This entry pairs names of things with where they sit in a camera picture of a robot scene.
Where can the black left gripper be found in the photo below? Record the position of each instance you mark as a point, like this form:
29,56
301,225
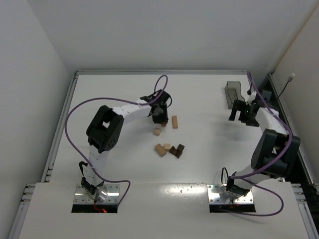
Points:
160,118

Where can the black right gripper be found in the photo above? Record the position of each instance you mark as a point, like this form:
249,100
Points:
239,106

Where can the smoky transparent plastic container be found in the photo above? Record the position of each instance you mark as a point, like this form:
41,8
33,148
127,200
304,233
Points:
233,92

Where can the small light wood cube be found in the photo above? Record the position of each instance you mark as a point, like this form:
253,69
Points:
167,146

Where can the dark wood notched block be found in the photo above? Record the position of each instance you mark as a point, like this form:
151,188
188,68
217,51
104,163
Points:
177,152

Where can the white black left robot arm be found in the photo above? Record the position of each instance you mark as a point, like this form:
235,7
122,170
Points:
104,131

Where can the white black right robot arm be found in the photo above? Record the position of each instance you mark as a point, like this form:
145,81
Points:
275,153

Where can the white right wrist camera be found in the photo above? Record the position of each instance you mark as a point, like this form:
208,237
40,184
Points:
252,97

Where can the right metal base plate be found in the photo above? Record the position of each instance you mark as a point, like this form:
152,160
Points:
218,196

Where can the metal base plate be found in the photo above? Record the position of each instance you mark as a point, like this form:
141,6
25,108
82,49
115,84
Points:
218,196
107,194

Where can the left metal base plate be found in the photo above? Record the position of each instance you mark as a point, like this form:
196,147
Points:
107,194

